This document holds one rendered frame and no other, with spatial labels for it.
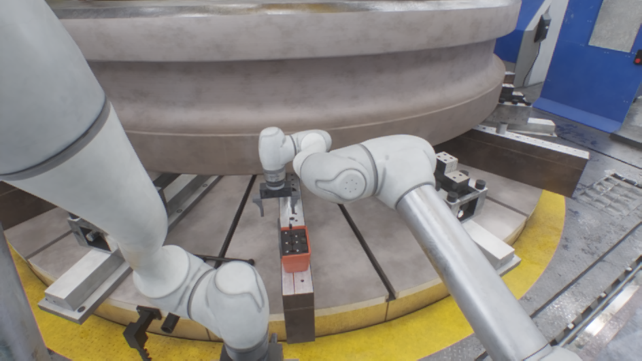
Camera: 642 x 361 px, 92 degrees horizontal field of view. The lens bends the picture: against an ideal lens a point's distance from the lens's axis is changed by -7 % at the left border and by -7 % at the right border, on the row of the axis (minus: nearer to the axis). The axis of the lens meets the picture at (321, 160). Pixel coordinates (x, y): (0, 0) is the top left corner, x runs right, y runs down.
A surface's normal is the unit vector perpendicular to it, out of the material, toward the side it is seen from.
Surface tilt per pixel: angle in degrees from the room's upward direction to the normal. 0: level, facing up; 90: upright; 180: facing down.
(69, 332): 0
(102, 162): 102
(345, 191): 68
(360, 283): 0
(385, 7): 45
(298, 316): 90
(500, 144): 90
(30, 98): 93
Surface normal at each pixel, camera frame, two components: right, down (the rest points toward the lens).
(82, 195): 0.47, 0.73
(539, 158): -0.61, 0.39
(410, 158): 0.18, -0.59
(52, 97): 0.93, 0.29
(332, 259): 0.00, -0.87
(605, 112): -0.87, 0.25
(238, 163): 0.04, 0.50
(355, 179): 0.22, 0.18
